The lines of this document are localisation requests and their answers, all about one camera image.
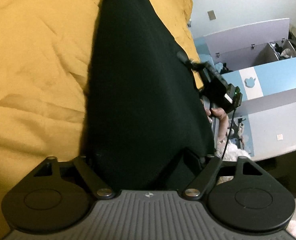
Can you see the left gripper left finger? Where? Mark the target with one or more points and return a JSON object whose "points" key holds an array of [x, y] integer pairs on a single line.
{"points": [[98, 188]]}

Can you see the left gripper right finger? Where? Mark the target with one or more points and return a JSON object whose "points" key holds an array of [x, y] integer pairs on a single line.
{"points": [[204, 182]]}

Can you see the black long sleeve shirt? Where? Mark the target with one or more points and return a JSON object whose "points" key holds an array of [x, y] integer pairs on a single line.
{"points": [[146, 127]]}

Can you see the person right hand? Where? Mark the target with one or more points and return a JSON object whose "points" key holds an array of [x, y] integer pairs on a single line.
{"points": [[222, 119]]}

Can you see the blue purple wardrobe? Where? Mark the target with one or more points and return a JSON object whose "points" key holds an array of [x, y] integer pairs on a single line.
{"points": [[267, 82]]}

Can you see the mustard yellow quilt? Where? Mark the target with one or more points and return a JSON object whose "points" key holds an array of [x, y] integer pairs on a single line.
{"points": [[46, 49]]}

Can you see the wall light switch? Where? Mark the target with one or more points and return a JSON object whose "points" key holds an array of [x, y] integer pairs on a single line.
{"points": [[211, 15]]}

